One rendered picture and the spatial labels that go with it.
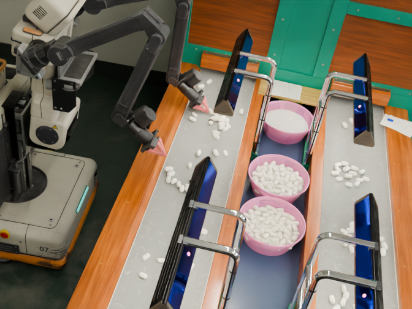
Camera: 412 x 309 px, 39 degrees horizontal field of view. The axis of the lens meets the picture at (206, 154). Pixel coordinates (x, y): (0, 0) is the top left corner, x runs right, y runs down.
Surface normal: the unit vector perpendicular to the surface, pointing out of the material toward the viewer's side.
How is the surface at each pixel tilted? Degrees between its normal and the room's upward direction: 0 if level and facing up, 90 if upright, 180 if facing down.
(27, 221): 0
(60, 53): 86
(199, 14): 90
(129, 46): 90
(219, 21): 90
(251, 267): 0
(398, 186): 0
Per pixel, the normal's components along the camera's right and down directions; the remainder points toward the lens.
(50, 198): 0.13, -0.76
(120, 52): -0.13, 0.63
